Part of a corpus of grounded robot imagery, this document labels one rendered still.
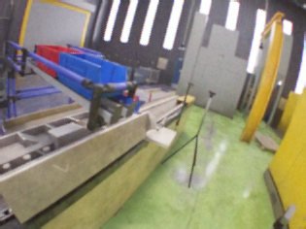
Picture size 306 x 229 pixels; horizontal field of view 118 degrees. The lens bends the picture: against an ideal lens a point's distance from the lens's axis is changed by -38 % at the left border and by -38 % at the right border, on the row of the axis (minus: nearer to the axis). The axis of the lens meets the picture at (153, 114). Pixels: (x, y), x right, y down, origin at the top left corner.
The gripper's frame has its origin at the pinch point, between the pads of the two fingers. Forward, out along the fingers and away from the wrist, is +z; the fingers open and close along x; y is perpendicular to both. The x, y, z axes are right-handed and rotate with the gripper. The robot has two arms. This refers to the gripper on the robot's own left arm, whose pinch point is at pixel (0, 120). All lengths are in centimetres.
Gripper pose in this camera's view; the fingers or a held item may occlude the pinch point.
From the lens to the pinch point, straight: 109.6
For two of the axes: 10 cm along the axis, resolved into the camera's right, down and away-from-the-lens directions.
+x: 4.2, -2.2, 8.8
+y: 8.8, 3.4, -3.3
